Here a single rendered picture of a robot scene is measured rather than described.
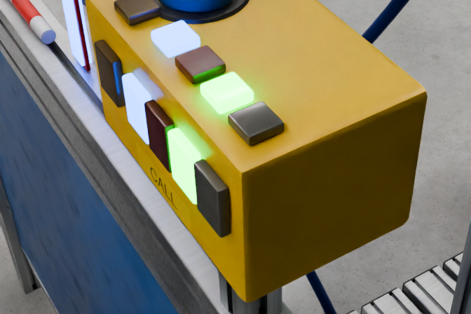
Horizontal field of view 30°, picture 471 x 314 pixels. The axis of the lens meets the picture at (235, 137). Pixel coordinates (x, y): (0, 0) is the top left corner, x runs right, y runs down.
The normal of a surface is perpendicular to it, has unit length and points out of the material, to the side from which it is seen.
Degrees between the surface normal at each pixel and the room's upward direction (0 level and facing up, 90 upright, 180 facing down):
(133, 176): 0
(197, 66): 0
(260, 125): 0
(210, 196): 90
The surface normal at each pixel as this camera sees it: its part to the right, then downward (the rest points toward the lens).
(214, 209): -0.86, 0.36
